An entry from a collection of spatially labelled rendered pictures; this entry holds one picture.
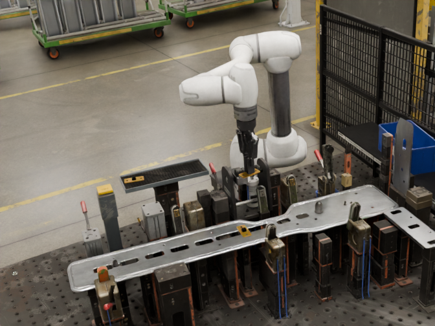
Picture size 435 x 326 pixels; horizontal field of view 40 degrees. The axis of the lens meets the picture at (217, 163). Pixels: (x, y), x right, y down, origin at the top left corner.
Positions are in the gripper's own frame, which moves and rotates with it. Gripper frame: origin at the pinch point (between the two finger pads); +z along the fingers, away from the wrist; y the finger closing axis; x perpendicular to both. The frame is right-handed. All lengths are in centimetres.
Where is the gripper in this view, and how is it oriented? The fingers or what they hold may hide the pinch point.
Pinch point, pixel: (248, 164)
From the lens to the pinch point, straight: 237.2
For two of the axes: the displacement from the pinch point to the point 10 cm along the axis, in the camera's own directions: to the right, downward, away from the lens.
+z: 0.8, 8.8, 4.6
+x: 8.5, -3.1, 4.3
